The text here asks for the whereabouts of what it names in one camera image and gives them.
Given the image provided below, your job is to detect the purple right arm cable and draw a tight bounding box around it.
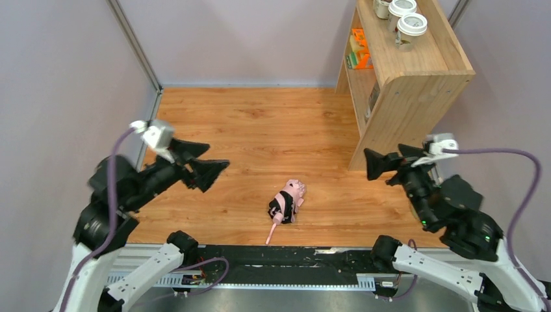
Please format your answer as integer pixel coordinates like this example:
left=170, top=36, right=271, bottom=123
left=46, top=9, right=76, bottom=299
left=374, top=148, right=551, bottom=302

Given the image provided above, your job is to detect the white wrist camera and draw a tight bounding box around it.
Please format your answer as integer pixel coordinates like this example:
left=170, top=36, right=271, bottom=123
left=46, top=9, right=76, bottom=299
left=129, top=119, right=175, bottom=163
left=411, top=133, right=459, bottom=168

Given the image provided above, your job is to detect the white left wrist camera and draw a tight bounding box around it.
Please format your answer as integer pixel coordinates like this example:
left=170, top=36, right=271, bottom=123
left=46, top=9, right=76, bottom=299
left=129, top=119, right=175, bottom=163

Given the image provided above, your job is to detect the orange box on shelf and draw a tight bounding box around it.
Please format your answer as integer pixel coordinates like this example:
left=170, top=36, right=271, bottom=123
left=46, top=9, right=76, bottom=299
left=345, top=28, right=374, bottom=70

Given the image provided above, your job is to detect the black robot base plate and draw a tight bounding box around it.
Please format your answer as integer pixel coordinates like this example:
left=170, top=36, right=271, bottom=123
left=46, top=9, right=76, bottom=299
left=172, top=244, right=414, bottom=299

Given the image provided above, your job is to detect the aluminium frame rail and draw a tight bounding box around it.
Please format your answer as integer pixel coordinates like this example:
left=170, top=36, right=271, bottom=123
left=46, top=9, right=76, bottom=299
left=75, top=243, right=496, bottom=312

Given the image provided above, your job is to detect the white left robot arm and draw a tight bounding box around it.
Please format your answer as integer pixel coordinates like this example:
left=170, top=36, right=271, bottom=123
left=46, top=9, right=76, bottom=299
left=55, top=139, right=230, bottom=311

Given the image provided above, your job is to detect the middle white lidded cup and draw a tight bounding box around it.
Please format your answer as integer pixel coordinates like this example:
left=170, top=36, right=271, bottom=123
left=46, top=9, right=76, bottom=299
left=387, top=0, right=417, bottom=33

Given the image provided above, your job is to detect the pink folding umbrella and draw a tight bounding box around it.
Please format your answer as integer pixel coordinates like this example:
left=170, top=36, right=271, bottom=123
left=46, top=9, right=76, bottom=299
left=265, top=179, right=307, bottom=245

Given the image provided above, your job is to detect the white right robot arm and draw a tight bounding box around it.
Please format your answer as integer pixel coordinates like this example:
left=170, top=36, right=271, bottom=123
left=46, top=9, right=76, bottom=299
left=364, top=136, right=550, bottom=311

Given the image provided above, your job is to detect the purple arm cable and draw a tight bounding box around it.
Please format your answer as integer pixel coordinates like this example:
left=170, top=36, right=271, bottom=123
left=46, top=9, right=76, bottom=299
left=374, top=148, right=551, bottom=302
left=58, top=127, right=230, bottom=312

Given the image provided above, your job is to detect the front white lidded cup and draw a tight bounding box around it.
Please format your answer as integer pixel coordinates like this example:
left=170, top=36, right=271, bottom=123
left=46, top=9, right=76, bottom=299
left=395, top=13, right=428, bottom=52

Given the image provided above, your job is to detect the back white lidded cup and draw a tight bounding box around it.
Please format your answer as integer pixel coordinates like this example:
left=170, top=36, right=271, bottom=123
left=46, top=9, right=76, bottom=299
left=373, top=0, right=392, bottom=20

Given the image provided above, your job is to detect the white lidded cup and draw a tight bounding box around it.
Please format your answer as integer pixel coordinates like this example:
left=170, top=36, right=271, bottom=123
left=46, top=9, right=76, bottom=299
left=395, top=13, right=428, bottom=52
left=387, top=0, right=417, bottom=33
left=373, top=0, right=392, bottom=20

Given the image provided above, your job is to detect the wooden shelf unit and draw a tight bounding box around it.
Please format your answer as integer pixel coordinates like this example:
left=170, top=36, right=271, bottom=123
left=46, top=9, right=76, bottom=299
left=335, top=1, right=476, bottom=171

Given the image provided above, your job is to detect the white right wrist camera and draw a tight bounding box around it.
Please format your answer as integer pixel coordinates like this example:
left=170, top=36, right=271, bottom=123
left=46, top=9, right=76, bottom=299
left=411, top=133, right=459, bottom=168

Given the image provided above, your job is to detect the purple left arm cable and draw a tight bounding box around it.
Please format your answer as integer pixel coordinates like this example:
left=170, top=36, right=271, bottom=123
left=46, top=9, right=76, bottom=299
left=58, top=127, right=230, bottom=312

